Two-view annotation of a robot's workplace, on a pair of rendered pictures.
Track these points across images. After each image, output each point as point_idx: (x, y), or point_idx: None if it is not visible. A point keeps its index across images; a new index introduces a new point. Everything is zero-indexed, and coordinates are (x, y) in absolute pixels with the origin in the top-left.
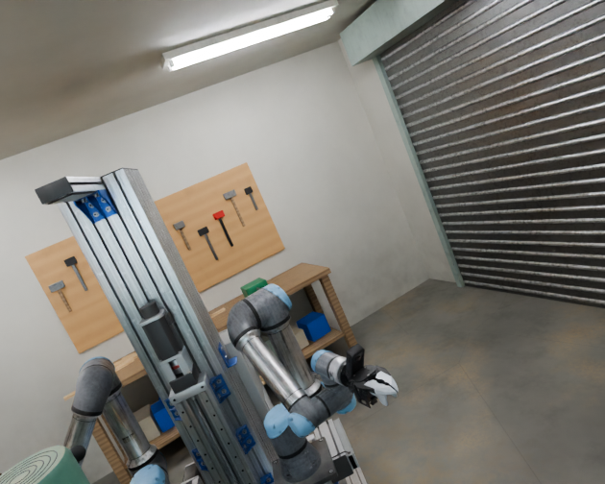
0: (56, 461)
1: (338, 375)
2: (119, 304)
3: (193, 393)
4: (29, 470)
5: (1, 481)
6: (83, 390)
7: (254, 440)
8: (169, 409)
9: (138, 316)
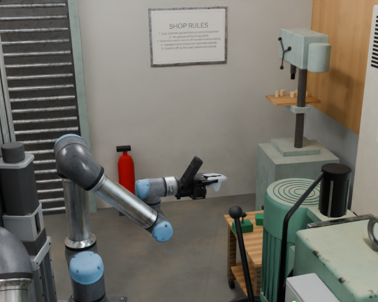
0: (299, 180)
1: (179, 184)
2: None
3: (45, 251)
4: (296, 189)
5: (295, 200)
6: (18, 247)
7: None
8: None
9: None
